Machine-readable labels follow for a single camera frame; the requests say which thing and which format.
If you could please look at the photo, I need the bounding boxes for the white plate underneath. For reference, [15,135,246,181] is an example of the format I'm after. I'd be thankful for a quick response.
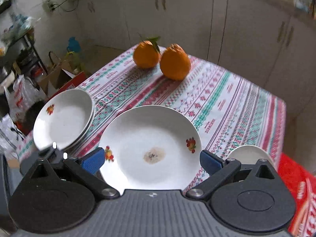
[58,95,95,149]

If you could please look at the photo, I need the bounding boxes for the white bowl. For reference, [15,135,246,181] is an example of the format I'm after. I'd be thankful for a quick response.
[227,145,275,167]

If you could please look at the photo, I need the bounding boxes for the white plate with fruit print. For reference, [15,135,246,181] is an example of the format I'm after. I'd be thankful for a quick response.
[33,89,93,150]

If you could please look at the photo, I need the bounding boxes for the white plate with stain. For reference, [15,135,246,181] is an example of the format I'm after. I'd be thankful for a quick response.
[99,105,202,193]

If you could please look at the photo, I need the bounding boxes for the white plastic bag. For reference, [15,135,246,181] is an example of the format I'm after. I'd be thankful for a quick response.
[4,75,47,122]

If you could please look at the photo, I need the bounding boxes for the brown cardboard box on floor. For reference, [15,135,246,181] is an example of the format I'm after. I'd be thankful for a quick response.
[38,51,87,99]

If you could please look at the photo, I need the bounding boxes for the red cardboard box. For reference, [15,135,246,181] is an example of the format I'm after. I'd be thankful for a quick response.
[278,154,315,236]

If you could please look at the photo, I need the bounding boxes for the orange without leaf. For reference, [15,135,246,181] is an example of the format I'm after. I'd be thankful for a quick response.
[160,44,191,81]

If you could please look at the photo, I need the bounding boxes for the orange with leaf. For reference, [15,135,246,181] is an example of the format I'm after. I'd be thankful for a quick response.
[133,36,161,69]

